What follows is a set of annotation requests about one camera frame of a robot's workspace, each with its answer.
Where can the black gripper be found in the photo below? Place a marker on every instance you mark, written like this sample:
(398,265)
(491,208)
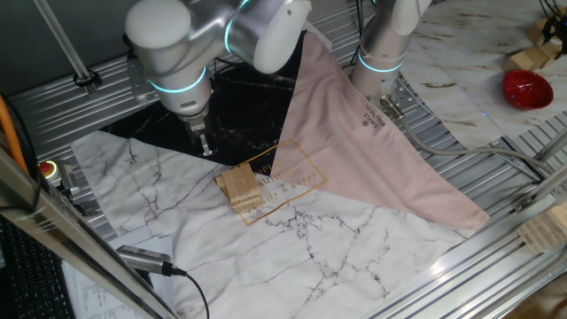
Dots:
(198,125)

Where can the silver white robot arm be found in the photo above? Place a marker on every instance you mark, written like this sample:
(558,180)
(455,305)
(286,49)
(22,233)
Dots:
(177,53)

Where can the grey metal clamp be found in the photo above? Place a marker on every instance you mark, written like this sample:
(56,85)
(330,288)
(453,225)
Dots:
(71,188)

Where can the marble pink black tablecloth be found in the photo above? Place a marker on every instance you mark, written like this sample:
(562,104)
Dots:
(266,266)

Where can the red emergency stop button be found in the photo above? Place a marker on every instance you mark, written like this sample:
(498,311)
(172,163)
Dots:
(48,169)

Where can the thin metal rod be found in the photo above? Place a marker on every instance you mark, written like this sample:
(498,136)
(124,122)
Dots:
(64,41)

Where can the white printed paper sheets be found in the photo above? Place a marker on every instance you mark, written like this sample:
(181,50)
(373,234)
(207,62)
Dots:
(102,292)

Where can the black keyboard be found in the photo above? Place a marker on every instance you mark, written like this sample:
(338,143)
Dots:
(26,283)

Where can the beige marble cloth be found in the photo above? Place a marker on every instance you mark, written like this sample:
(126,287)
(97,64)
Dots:
(465,44)

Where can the red bowl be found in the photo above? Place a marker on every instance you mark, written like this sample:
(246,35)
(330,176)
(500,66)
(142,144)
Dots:
(527,91)

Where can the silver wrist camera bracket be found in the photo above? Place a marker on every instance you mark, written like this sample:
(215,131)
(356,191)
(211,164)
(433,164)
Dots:
(139,82)

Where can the grey ribbed camera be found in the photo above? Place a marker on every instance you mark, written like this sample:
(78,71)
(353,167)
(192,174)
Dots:
(142,260)

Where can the aluminium frame bar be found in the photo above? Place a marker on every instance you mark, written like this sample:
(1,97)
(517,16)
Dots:
(66,235)

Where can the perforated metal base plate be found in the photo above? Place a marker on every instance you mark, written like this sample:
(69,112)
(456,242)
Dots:
(405,95)

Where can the aluminium table edge rail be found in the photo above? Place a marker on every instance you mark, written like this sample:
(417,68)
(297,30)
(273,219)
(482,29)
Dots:
(465,283)

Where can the aluminium frame strut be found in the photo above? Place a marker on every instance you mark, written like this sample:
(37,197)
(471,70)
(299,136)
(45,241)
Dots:
(553,146)
(545,190)

